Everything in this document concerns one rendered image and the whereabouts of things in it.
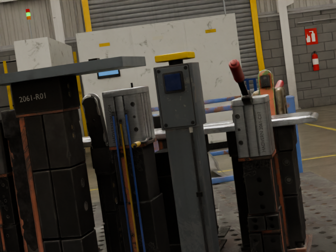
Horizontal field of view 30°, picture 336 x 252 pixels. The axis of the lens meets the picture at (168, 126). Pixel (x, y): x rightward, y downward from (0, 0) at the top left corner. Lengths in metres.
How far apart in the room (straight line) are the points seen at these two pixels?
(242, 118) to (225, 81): 8.30
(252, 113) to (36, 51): 8.33
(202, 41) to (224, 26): 0.40
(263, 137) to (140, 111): 0.26
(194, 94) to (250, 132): 0.19
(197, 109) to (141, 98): 0.24
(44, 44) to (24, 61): 0.39
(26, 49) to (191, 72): 8.46
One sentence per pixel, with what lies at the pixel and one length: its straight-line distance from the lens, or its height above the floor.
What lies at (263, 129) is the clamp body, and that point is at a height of 1.00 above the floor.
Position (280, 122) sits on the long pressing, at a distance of 1.34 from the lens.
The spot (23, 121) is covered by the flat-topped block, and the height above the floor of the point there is 1.08.
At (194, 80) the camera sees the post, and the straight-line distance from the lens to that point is 1.09.
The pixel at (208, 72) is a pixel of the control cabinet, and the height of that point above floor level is 1.16.
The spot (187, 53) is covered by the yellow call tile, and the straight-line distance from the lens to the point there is 1.09.
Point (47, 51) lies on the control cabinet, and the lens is 9.45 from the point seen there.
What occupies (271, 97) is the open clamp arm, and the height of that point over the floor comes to 1.04.
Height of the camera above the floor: 1.11
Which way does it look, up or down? 4 degrees down
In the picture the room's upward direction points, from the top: 8 degrees counter-clockwise
